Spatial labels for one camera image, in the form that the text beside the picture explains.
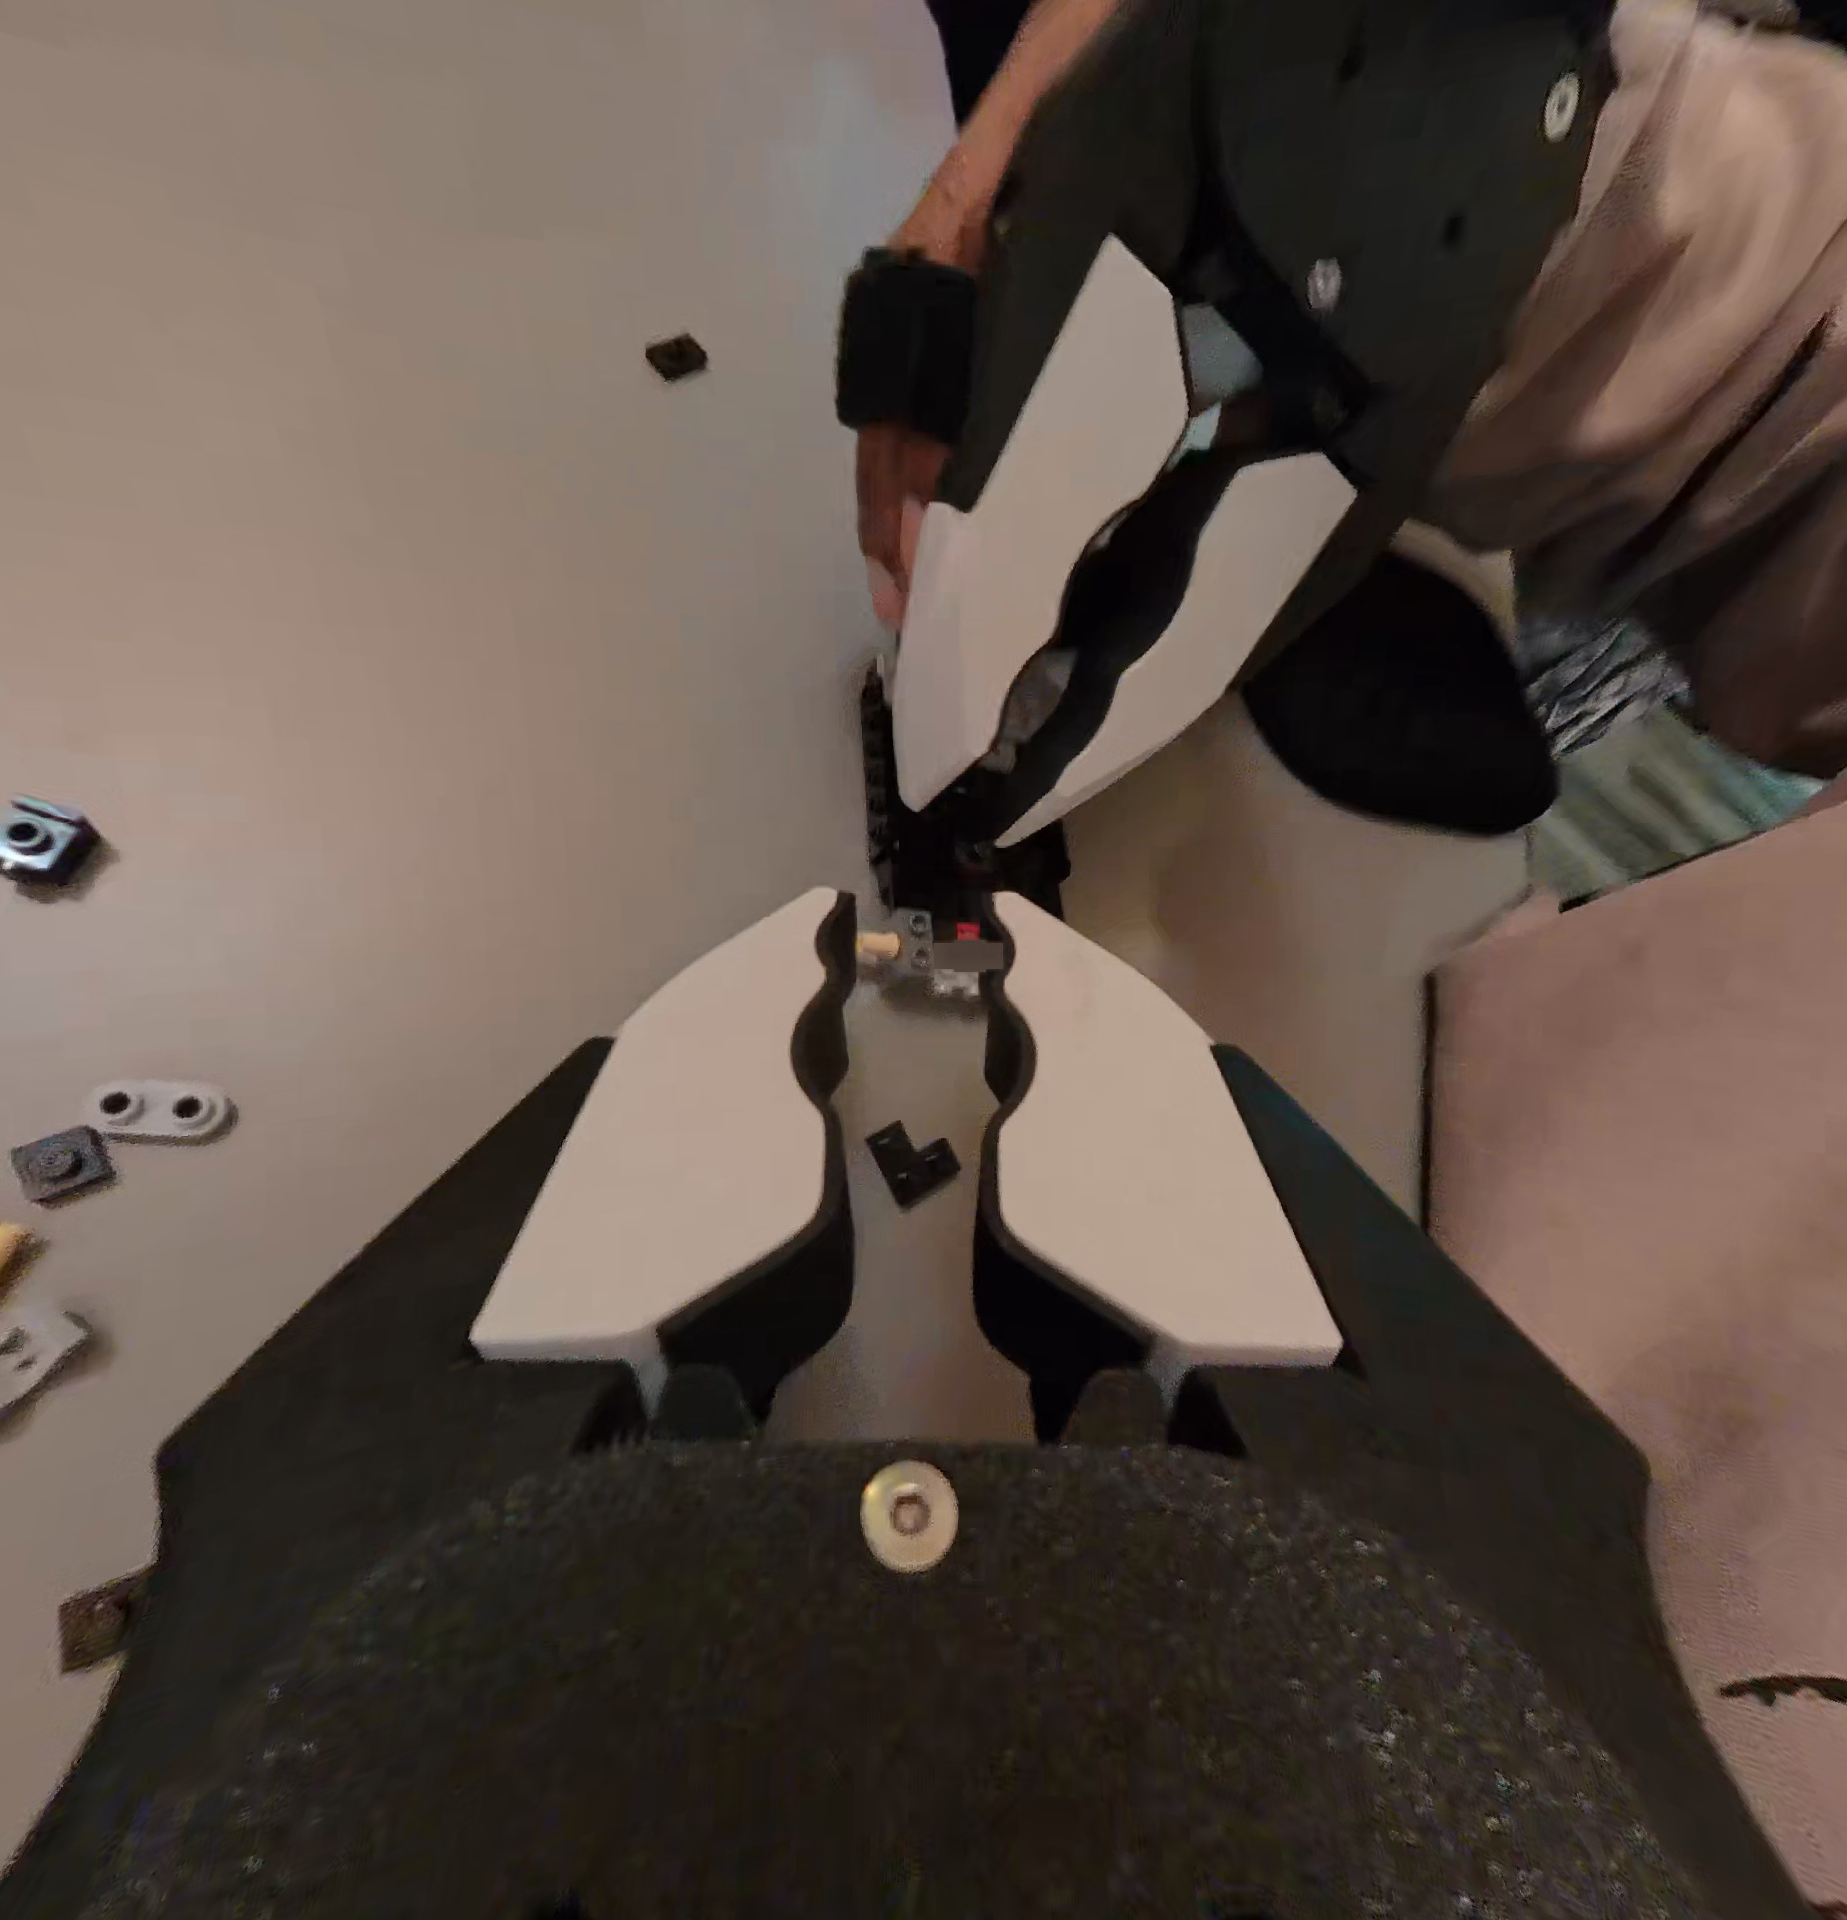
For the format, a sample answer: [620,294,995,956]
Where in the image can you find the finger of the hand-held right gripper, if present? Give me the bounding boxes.
[894,237,1189,815]
[995,455,1363,848]

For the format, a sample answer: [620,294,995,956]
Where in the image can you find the scattered small brick pieces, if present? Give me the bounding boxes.
[0,795,238,1673]

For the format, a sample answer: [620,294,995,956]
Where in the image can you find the black brick chassis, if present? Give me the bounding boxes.
[857,659,1075,919]

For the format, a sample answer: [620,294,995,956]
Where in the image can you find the person's right forearm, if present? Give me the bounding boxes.
[1439,0,1847,782]

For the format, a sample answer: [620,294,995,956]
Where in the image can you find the black L-shaped lego piece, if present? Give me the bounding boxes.
[865,1122,963,1209]

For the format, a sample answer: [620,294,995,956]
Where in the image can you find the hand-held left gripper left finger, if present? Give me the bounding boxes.
[470,885,859,1411]

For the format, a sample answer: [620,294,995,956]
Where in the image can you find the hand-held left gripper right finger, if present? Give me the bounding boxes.
[970,892,1346,1442]

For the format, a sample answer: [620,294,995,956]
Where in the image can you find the grey quilted cloth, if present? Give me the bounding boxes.
[1514,613,1696,758]

